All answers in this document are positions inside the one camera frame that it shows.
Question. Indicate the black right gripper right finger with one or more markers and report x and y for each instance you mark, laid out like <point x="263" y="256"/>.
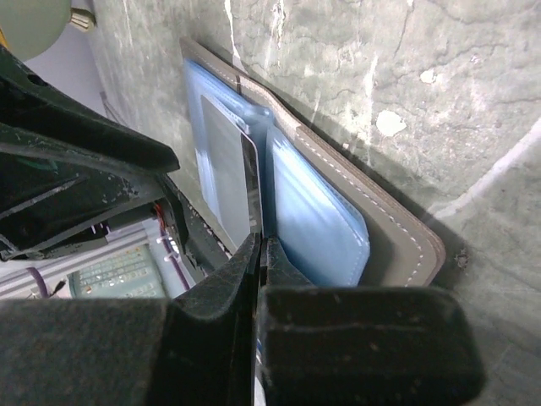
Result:
<point x="361" y="346"/>

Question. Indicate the silver grey card from holder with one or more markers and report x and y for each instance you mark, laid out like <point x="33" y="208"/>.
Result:
<point x="234" y="169"/>

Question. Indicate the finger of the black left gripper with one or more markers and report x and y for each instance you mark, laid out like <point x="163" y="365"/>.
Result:
<point x="28" y="102"/>
<point x="56" y="195"/>

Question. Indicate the grey card holder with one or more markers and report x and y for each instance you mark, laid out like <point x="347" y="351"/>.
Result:
<point x="406" y="252"/>

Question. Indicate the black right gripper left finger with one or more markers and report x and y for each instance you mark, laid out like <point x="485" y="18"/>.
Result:
<point x="198" y="349"/>

